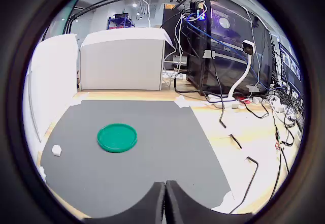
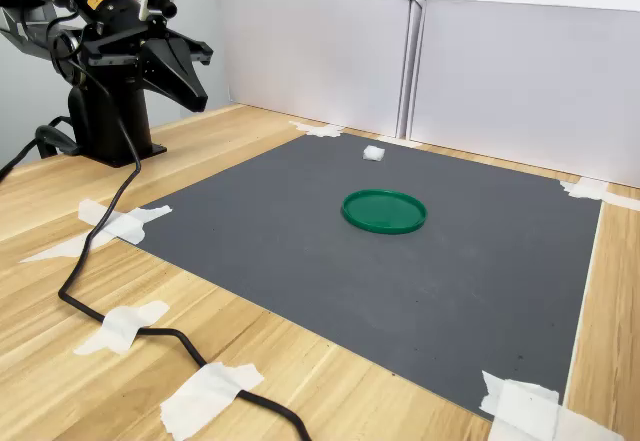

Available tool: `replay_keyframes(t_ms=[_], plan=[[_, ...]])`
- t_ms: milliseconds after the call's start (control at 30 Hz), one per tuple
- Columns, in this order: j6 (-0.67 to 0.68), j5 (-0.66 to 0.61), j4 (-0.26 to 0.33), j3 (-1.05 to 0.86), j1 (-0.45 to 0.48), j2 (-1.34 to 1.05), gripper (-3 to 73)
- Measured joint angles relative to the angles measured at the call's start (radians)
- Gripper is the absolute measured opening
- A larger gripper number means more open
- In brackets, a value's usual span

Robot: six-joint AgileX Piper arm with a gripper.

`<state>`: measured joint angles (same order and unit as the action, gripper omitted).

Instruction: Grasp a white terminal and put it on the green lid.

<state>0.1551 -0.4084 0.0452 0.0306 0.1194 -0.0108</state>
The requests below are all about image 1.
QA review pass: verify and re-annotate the white webcam cable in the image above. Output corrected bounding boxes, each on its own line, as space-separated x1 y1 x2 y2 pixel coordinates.
138 0 152 28

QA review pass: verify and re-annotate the black computer tower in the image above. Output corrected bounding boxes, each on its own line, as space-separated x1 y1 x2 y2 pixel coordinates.
186 0 274 95

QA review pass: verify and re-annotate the white foam board box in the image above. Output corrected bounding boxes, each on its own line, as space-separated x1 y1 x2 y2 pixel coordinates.
80 27 172 91

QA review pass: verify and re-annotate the round green lid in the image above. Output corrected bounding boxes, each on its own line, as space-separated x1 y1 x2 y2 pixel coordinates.
96 123 138 153

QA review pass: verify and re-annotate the white gooseneck camera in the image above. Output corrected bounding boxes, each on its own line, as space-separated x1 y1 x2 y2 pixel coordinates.
227 40 255 103

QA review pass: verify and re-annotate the long black camera cable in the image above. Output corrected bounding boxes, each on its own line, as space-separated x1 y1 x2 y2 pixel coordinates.
218 94 259 214

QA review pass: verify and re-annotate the white masking tape piece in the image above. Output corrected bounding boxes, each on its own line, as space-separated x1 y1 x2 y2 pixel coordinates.
223 125 236 137
174 94 193 108
222 190 236 207
70 91 89 107
238 145 253 160
38 167 48 183

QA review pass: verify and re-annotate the white power strip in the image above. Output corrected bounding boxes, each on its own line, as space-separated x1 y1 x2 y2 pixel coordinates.
208 94 241 109
162 70 187 80

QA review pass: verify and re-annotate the blue storage shelf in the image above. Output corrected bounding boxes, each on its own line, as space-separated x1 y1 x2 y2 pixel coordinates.
108 13 135 29

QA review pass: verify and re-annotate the black cabinet with orange label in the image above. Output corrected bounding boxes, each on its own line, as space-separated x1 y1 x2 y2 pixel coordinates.
162 3 190 31

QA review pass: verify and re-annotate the dark grey mat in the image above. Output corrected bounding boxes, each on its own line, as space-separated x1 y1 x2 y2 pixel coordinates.
40 99 233 219

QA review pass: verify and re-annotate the black computer monitor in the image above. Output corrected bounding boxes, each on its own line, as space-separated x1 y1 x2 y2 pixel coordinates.
278 41 304 82

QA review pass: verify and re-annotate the white partition panel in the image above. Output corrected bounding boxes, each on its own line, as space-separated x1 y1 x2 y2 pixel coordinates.
29 33 79 143
23 63 41 146

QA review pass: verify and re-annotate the blue network cable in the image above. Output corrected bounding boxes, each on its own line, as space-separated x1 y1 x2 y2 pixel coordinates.
185 15 267 90

